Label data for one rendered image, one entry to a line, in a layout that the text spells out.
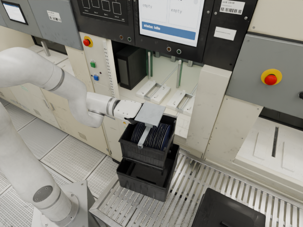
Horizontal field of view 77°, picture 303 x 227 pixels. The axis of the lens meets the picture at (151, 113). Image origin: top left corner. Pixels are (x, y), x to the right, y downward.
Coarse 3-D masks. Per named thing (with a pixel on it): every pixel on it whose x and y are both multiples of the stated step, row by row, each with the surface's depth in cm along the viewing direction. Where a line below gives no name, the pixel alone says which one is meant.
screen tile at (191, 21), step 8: (176, 0) 73; (184, 0) 71; (192, 0) 70; (200, 0) 69; (184, 8) 73; (192, 8) 72; (176, 16) 77; (184, 16) 75; (192, 16) 74; (176, 24) 79; (184, 24) 77; (192, 24) 75
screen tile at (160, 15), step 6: (144, 0) 79; (150, 0) 78; (156, 0) 77; (162, 0) 75; (162, 6) 77; (144, 12) 82; (150, 12) 81; (156, 12) 80; (162, 12) 78; (144, 18) 84; (150, 18) 83; (156, 18) 81; (162, 18) 80
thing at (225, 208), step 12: (216, 192) 97; (204, 204) 93; (216, 204) 93; (228, 204) 93; (240, 204) 93; (204, 216) 89; (216, 216) 89; (228, 216) 89; (240, 216) 89; (252, 216) 89; (264, 216) 89
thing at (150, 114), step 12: (144, 108) 82; (156, 108) 82; (144, 120) 77; (156, 120) 77; (168, 120) 94; (132, 132) 95; (144, 132) 82; (120, 144) 85; (132, 144) 80; (168, 144) 88; (132, 156) 88; (144, 156) 84; (156, 156) 81; (156, 168) 88
